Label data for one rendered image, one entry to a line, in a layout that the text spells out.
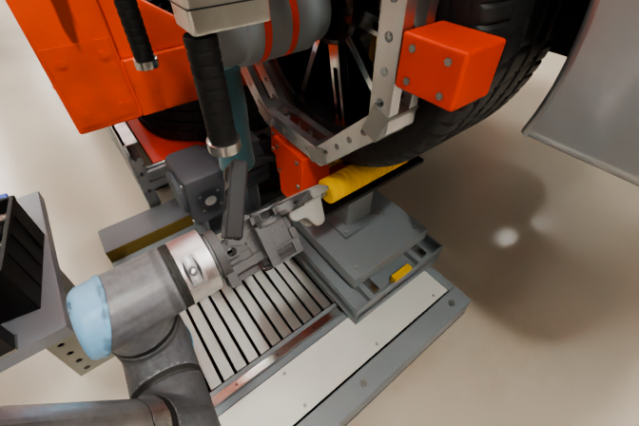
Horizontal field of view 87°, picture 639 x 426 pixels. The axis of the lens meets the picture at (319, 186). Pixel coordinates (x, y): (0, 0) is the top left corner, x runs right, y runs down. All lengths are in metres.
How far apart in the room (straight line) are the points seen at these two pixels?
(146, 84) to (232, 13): 0.70
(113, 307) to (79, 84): 0.68
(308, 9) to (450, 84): 0.28
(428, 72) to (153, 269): 0.40
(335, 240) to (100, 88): 0.74
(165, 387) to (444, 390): 0.78
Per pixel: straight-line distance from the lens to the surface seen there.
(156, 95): 1.08
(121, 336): 0.48
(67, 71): 1.02
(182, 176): 1.02
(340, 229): 1.03
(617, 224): 1.80
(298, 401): 0.97
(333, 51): 0.73
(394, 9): 0.45
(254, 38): 0.56
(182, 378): 0.53
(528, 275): 1.41
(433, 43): 0.42
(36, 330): 0.79
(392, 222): 1.09
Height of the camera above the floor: 1.01
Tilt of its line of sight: 42 degrees down
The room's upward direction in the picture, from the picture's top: straight up
